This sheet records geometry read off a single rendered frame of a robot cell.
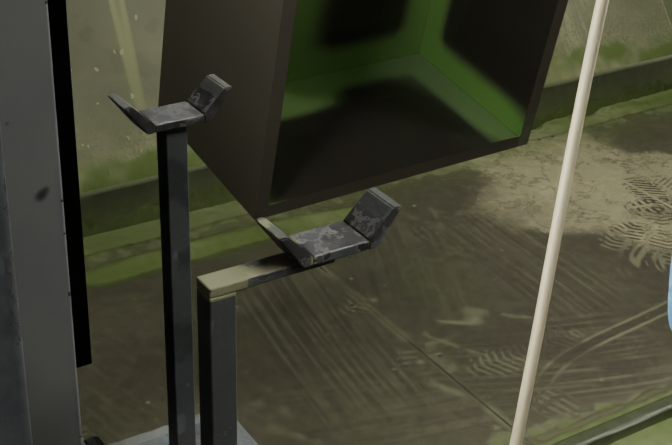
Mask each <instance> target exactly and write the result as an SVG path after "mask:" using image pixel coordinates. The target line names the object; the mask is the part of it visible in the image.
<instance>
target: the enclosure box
mask: <svg viewBox="0 0 672 445"><path fill-rule="evenodd" d="M567 3H568V0H166V4H165V17H164V31H163V45H162V59H161V73H160V87H159V101H158V107H160V106H165V105H170V104H174V103H179V102H184V101H186V102H187V100H188V98H189V97H190V96H191V95H192V93H193V92H194V91H195V90H196V88H197V87H198V86H199V85H200V83H201V82H202V81H203V79H204V78H205V77H206V76H207V75H210V74H215V75H216V76H217V77H219V78H220V79H222V80H223V81H225V82H226V83H227V84H229V85H230V86H232V88H231V90H230V92H229V93H228V95H227V97H226V98H225V100H224V102H223V103H222V105H221V107H220V108H219V110H218V112H217V113H216V115H215V117H214V118H213V120H211V121H209V122H203V123H199V124H194V125H190V126H187V144H188V145H189V146H190V147H191V148H192V149H193V151H194V152H195V153H196V154H197V155H198V156H199V157H200V159H201V160H202V161H203V162H204V163H205V164H206V165H207V167H208V168H209V169H210V170H211V171H212V172H213V173H214V175H215V176H216V177H217V178H218V179H219V180H220V181H221V183H222V184H223V185H224V186H225V187H226V188H227V189H228V191H229V192H230V193H231V194H232V195H233V196H234V197H235V199H236V200H237V201H238V202H239V203H240V204H241V205H242V207H243V208H244V209H245V210H246V211H247V212H248V213H249V215H250V216H251V217H252V218H253V219H254V220H256V218H260V217H264V218H265V217H269V216H272V215H276V214H280V213H283V212H287V211H290V210H294V209H297V208H301V207H305V206H308V205H312V204H315V203H319V202H322V201H326V200H329V199H333V198H337V197H340V196H344V195H347V194H351V193H354V192H358V191H362V190H365V189H369V188H372V187H376V186H379V185H383V184H387V183H390V182H394V181H397V180H401V179H404V178H408V177H411V176H415V175H419V174H422V173H426V172H429V171H433V170H436V169H440V168H444V167H447V166H451V165H454V164H458V163H461V162H465V161H469V160H472V159H476V158H479V157H483V156H486V155H490V154H493V153H497V152H501V151H504V150H508V149H511V148H515V147H518V146H522V145H526V144H527V143H528V140H529V136H530V133H531V129H532V126H533V122H534V119H535V115H536V112H537V108H538V105H539V101H540V98H541V94H542V91H543V87H544V84H545V80H546V77H547V73H548V70H549V66H550V63H551V59H552V56H553V52H554V49H555V45H556V42H557V38H558V35H559V31H560V28H561V24H562V21H563V17H564V13H565V10H566V6H567Z"/></svg>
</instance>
